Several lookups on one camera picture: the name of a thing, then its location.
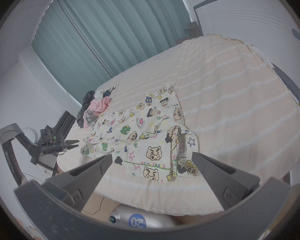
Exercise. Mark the black garment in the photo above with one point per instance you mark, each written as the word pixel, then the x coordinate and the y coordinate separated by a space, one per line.
pixel 87 97

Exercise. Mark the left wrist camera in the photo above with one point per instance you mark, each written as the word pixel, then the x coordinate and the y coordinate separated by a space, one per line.
pixel 46 134

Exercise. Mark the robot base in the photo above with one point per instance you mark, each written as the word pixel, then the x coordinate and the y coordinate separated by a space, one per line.
pixel 155 220

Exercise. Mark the white printed pyjama trousers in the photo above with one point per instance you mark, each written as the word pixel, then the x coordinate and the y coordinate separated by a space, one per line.
pixel 152 114

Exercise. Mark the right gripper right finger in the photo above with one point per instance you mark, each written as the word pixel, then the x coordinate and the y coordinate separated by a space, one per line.
pixel 222 181

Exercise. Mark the black ribbed panel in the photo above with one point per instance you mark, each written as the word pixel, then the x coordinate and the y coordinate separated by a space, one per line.
pixel 65 122

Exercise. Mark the white garment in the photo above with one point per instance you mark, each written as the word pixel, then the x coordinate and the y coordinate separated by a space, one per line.
pixel 100 92

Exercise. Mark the wooden bedside table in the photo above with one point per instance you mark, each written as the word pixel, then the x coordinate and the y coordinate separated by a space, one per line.
pixel 191 30

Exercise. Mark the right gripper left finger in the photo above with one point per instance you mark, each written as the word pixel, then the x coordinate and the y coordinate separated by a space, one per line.
pixel 85 184

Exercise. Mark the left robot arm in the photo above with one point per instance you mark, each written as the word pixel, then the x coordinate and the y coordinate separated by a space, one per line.
pixel 10 131

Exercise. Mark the bed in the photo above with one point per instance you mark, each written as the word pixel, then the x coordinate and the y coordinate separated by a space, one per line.
pixel 227 84

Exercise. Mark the blue-green curtain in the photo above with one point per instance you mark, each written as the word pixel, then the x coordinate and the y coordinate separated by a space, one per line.
pixel 102 34

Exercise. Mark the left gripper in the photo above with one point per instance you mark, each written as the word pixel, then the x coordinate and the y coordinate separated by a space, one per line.
pixel 51 147

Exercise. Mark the pink garment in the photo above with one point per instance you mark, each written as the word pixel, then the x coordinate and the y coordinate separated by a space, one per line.
pixel 100 105

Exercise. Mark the grey knitted garment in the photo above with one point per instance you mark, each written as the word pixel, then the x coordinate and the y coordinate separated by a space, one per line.
pixel 91 119

